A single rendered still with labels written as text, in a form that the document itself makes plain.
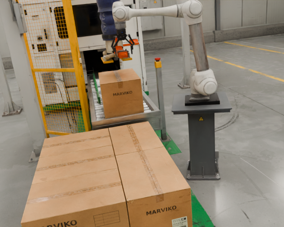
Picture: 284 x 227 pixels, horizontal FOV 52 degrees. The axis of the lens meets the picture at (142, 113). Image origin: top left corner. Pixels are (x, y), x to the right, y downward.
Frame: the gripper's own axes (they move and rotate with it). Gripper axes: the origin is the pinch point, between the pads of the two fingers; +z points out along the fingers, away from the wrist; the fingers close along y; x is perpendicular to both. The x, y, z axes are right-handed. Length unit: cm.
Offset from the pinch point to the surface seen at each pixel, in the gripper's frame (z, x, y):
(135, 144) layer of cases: 70, 32, 3
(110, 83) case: 30.7, -28.7, 13.1
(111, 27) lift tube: -20, -49, 3
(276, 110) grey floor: 125, -110, -226
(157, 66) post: 30, -77, -47
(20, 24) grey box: -31, -88, 93
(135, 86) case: 36.9, -28.1, -11.5
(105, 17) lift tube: -30, -51, 8
